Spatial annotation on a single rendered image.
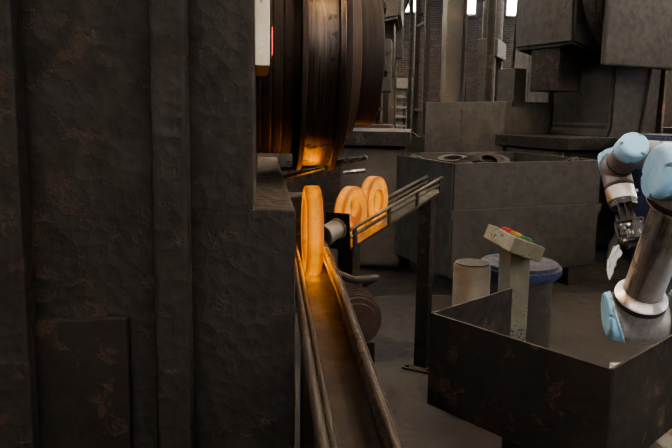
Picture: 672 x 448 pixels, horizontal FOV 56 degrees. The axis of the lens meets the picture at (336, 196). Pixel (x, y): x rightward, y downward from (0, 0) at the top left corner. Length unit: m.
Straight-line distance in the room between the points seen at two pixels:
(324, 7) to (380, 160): 2.90
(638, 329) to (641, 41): 3.41
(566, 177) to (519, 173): 0.33
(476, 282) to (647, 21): 3.15
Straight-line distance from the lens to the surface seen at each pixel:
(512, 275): 2.18
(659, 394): 0.95
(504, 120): 5.19
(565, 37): 4.84
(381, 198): 2.03
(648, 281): 1.57
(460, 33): 10.36
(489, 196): 3.55
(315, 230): 1.25
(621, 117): 5.17
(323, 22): 1.11
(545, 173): 3.77
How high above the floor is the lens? 1.00
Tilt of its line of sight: 8 degrees down
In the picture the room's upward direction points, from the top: 1 degrees clockwise
